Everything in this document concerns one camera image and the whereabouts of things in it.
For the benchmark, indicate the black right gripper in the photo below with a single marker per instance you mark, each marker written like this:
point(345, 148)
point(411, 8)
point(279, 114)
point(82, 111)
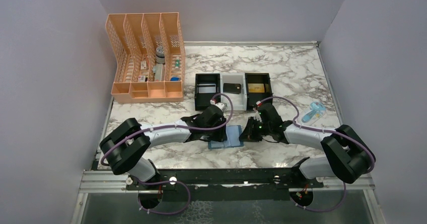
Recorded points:
point(248, 134)

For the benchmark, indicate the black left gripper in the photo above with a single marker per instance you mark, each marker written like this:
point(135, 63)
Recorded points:
point(220, 136)

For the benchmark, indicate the blue card holder wallet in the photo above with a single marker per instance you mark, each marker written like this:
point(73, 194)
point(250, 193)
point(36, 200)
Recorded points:
point(233, 133)

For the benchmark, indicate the silver crest card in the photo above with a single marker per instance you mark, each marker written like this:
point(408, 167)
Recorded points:
point(206, 88)

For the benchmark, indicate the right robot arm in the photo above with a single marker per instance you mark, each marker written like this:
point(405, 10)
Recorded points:
point(346, 155)

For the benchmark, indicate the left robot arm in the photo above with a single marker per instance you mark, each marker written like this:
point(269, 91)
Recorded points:
point(124, 147)

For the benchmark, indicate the black left card tray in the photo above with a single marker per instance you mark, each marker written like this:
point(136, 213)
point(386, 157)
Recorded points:
point(202, 101)

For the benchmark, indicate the black card tray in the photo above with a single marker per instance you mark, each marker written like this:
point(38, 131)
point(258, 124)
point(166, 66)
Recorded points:
point(202, 101)
point(253, 98)

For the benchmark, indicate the white middle card tray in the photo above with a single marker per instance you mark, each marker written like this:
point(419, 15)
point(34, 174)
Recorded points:
point(238, 100)

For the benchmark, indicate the black right card tray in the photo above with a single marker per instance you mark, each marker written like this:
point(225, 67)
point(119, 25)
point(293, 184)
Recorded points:
point(253, 98)

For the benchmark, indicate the gold card in right tray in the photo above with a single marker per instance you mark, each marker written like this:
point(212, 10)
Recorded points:
point(256, 88)

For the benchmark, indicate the green white small bottle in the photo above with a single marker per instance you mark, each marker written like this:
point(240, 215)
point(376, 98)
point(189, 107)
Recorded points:
point(177, 63)

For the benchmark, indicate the light blue tape dispenser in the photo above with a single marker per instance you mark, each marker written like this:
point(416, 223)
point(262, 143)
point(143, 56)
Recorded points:
point(314, 112)

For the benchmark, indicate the round tin in organizer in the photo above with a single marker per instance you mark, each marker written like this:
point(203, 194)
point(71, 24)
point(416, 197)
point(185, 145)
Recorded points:
point(160, 55)

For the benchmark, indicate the white red labelled box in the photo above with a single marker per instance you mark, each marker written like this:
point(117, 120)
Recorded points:
point(142, 78)

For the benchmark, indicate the orange plastic desk organizer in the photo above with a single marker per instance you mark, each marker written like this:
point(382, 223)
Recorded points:
point(134, 39)

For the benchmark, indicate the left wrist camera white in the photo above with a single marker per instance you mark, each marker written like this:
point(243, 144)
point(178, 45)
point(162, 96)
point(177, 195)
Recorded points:
point(222, 106)

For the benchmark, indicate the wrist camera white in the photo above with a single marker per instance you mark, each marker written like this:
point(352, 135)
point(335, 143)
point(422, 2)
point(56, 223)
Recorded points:
point(222, 106)
point(257, 115)

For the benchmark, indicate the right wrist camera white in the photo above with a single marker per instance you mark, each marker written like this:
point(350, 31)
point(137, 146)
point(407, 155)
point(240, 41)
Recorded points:
point(257, 115)

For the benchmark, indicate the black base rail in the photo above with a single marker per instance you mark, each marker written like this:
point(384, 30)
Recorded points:
point(278, 177)

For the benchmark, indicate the aluminium frame rail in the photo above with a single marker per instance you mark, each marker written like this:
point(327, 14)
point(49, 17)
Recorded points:
point(106, 182)

